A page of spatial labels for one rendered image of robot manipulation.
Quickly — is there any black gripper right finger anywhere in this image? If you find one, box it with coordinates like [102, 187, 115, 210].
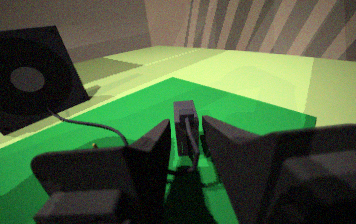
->
[202, 115, 356, 224]

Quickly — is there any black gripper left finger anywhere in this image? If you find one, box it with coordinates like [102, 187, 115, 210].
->
[30, 119, 171, 224]

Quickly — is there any black cooling fan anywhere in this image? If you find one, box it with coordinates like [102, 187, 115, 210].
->
[0, 25, 90, 136]

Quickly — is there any green circuit board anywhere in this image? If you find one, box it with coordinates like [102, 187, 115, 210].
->
[0, 77, 317, 224]

